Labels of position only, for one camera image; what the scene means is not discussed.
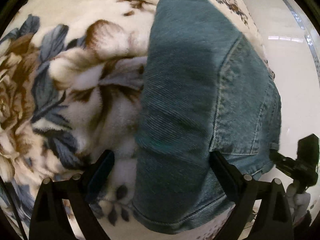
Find white floral fleece blanket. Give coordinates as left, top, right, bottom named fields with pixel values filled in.
left=0, top=0, right=276, bottom=240

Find white gloved right hand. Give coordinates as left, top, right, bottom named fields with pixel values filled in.
left=286, top=180, right=311, bottom=225

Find blue denim jeans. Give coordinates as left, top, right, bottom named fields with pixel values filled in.
left=132, top=0, right=281, bottom=235

